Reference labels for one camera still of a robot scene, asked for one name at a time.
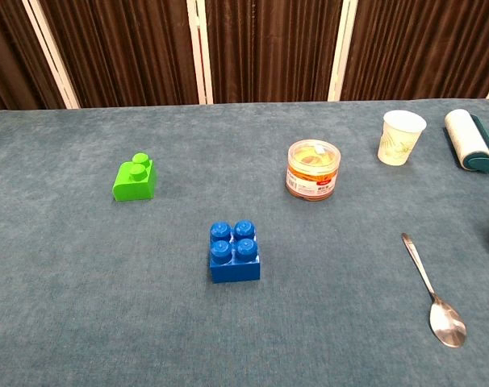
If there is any white paper cup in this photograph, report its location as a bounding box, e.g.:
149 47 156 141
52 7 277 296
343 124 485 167
377 110 428 167

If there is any blue-grey tablecloth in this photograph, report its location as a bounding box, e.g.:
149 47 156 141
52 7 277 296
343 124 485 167
0 98 489 387

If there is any clear jar of rubber bands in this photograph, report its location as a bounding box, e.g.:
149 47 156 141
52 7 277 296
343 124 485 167
285 139 343 202

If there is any metal spoon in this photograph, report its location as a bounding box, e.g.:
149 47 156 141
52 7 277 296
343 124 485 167
401 232 468 349

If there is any white folding screen frame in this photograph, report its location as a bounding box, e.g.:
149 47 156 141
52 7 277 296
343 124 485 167
21 0 489 110

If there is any blue toy brick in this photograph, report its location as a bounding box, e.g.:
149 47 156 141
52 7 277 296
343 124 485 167
209 219 261 284

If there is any teal lint roller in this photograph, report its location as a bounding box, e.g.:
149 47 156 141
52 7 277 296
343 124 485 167
442 108 489 174

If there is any green toy brick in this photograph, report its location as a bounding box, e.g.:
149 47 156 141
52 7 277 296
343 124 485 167
112 152 156 202

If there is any brown curtain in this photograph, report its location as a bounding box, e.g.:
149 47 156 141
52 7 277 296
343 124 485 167
0 0 489 114

